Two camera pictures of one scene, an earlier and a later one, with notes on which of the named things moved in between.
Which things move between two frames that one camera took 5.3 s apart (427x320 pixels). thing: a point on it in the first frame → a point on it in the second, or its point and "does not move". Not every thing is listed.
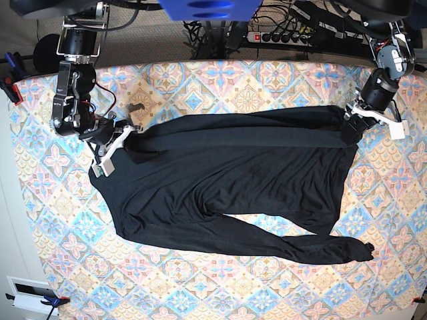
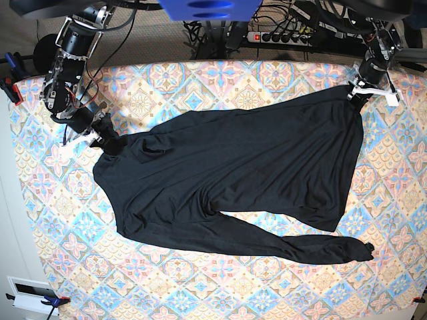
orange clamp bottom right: [419, 299] does not move
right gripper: [374, 98] → [373, 79]
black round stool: [45, 58] does not move
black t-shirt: [178, 175] does not move
